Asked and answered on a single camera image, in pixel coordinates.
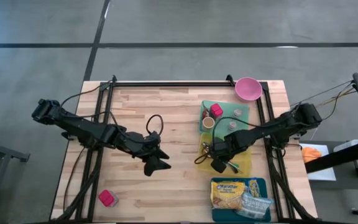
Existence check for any white paper sheet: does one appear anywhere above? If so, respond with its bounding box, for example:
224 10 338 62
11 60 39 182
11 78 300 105
299 142 337 182

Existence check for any white plastic container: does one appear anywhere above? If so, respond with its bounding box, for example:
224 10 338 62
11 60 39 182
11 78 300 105
333 139 358 153

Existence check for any pink bowl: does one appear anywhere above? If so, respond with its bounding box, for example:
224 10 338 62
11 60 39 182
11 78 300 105
234 77 264 102

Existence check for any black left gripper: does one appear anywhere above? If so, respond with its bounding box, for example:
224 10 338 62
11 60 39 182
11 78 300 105
123 132 172 177

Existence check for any yellow translucent bin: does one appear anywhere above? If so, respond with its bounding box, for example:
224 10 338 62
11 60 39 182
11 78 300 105
196 132 252 178

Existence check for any orange cloth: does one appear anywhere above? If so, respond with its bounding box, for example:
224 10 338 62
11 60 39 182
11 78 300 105
301 146 322 164

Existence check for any dark teal bin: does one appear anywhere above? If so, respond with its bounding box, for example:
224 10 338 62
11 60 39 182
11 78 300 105
210 177 272 223

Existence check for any furikake jar gold lid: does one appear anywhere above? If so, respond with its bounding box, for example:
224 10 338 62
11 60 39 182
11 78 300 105
201 116 216 132

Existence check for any red-lidded spice tin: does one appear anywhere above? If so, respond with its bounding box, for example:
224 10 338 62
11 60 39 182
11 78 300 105
209 103 224 119
98 189 120 208

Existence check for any black camera cable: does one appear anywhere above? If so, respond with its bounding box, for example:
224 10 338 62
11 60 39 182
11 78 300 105
60 81 165 138
193 116 262 165

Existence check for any black aluminium rig frame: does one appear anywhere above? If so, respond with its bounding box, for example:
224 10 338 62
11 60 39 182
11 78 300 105
50 74 319 223

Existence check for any yellow noodle packet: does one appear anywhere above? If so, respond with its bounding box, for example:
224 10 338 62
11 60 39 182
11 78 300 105
210 180 246 210

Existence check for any light teal translucent bin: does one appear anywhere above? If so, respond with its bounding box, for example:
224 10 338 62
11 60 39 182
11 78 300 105
199 99 250 135

